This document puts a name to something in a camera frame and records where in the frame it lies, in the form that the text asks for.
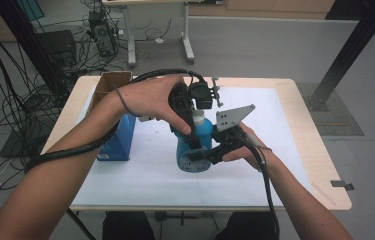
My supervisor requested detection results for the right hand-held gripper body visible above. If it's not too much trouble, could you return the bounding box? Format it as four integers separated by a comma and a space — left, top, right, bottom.
211, 104, 256, 158

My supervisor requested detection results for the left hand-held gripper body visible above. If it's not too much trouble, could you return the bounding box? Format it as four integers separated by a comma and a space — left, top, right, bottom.
168, 77, 225, 138

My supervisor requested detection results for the blue plastic bottle white cap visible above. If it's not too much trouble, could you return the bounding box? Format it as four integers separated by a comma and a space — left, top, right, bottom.
174, 109, 215, 174

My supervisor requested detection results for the person's right hand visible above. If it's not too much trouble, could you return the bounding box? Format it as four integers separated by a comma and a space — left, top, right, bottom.
221, 121, 273, 171

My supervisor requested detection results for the person's left hand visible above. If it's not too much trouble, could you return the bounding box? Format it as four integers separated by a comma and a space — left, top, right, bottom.
116, 74, 193, 136

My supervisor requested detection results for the white table mat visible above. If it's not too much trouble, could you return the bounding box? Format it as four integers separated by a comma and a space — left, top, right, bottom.
71, 84, 313, 208

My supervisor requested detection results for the white desk with metal legs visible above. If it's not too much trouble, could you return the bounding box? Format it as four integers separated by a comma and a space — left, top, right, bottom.
101, 0, 207, 66

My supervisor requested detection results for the blue carton box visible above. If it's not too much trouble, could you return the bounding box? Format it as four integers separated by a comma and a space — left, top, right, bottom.
96, 113, 137, 162

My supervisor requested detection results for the person's right leg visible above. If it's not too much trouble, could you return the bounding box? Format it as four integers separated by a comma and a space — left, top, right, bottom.
214, 211, 278, 240

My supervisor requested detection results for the person's leg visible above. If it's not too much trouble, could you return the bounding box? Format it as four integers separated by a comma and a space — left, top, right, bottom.
101, 211, 157, 240
214, 211, 278, 240

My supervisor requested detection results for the open brown cardboard box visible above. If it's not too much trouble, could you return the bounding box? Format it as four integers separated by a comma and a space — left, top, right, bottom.
86, 70, 133, 116

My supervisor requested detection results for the person's left leg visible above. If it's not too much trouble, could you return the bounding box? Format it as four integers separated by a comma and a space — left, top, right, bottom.
101, 211, 157, 240

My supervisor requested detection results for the black computer tower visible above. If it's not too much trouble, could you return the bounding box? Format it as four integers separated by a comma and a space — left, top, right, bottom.
88, 9, 118, 58

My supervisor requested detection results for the black equipment box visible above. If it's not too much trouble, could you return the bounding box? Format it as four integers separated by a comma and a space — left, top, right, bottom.
38, 29, 77, 68

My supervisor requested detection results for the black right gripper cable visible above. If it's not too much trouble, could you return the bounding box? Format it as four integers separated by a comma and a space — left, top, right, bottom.
241, 133, 281, 240

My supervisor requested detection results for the grey bracket on table edge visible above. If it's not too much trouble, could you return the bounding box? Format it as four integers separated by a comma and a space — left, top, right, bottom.
330, 179, 355, 192

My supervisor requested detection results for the thick black left gripper cable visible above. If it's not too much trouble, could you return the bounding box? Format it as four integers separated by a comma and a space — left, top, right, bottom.
24, 68, 208, 174

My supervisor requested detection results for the black metal frame post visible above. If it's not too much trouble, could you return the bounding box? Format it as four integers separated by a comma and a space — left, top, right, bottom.
306, 0, 375, 113
0, 0, 71, 98

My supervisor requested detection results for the tangle of black floor cables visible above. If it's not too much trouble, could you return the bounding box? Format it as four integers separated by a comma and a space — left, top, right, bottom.
0, 0, 173, 214

